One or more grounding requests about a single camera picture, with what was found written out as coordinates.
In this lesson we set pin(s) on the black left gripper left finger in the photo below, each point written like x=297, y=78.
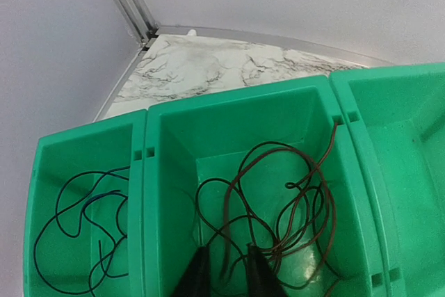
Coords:
x=196, y=279

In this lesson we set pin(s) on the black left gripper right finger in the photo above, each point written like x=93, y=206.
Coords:
x=261, y=280

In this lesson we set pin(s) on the green bin middle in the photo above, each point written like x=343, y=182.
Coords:
x=273, y=166

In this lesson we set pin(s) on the green bin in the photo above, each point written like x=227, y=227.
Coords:
x=83, y=230
x=273, y=166
x=395, y=117

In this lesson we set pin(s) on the green bin left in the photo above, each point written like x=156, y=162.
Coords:
x=83, y=230

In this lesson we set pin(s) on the green bin right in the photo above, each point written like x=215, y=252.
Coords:
x=395, y=117

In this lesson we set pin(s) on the left aluminium corner post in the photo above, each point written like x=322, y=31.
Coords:
x=125, y=1

